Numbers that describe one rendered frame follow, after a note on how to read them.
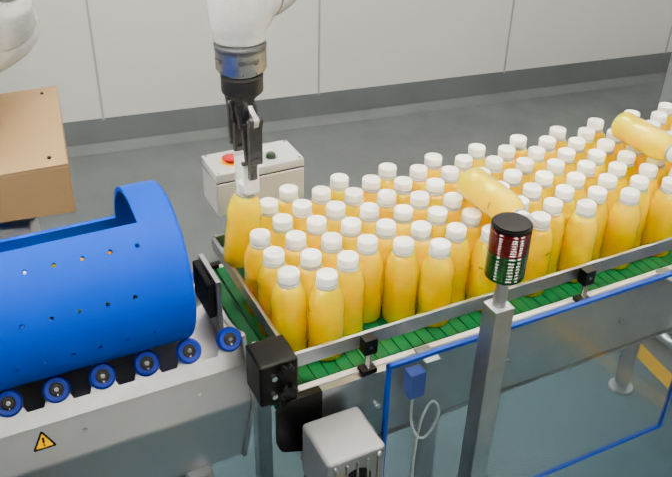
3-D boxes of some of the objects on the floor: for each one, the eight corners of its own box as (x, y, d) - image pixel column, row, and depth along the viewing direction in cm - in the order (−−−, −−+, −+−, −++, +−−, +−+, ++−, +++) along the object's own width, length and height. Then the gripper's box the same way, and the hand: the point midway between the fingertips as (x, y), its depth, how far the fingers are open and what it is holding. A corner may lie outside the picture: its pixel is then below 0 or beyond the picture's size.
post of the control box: (256, 494, 234) (242, 194, 181) (269, 489, 236) (259, 190, 183) (261, 504, 231) (248, 202, 178) (274, 499, 233) (265, 199, 180)
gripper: (205, 58, 147) (214, 173, 160) (238, 91, 134) (244, 213, 147) (244, 52, 150) (250, 166, 163) (279, 84, 137) (282, 204, 150)
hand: (246, 173), depth 153 cm, fingers closed on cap, 4 cm apart
